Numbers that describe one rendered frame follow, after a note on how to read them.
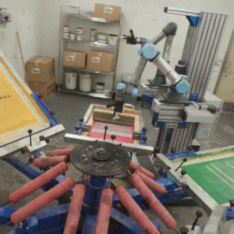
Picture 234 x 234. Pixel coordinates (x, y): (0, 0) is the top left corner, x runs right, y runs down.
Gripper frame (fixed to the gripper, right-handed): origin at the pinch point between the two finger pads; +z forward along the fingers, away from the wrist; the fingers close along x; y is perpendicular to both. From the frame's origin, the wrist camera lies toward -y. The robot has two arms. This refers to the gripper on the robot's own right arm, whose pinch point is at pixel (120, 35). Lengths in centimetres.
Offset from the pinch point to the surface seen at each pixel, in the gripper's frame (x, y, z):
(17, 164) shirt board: -181, 51, 15
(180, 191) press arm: -159, 54, -95
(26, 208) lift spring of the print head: -225, 22, -27
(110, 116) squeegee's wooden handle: -92, 53, -22
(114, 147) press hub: -183, 12, -52
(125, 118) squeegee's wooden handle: -89, 53, -36
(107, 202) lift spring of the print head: -215, 15, -60
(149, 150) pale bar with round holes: -135, 46, -67
